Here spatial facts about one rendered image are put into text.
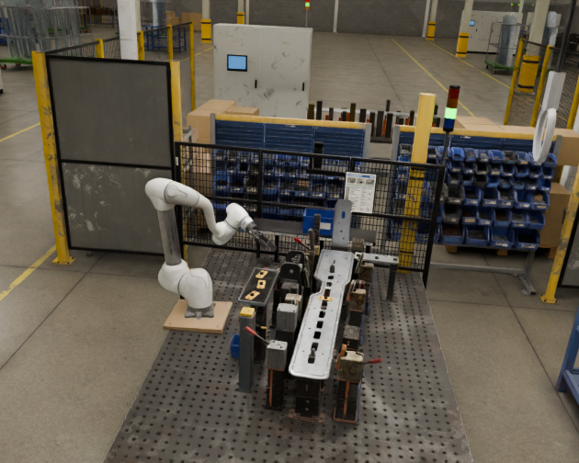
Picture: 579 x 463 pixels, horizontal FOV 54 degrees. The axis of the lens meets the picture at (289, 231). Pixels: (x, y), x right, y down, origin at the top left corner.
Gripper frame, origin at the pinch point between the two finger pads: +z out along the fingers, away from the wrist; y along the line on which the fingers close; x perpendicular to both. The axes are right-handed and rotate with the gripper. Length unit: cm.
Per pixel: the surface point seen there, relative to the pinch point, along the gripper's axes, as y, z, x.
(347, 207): -33, 10, 48
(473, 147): -210, -1, 143
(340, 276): -7.5, 45.5, 17.3
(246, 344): 72, 56, -21
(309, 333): 51, 70, -1
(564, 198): -340, 74, 170
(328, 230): -45, 5, 26
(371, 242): -55, 32, 39
